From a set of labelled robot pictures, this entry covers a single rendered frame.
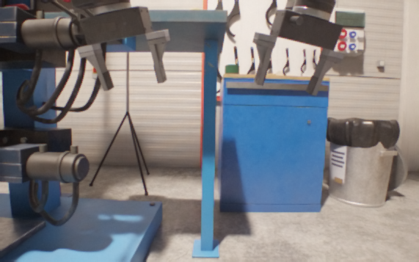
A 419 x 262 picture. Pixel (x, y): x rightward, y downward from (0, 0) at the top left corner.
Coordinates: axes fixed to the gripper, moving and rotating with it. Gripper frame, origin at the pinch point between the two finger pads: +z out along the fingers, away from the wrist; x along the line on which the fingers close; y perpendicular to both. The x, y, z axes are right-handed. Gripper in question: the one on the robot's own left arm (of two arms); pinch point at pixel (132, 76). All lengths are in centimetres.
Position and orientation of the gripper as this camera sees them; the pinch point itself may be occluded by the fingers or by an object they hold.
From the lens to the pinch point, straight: 51.4
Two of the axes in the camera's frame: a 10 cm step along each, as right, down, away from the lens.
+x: -9.8, 0.8, 1.7
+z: 1.5, 8.8, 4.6
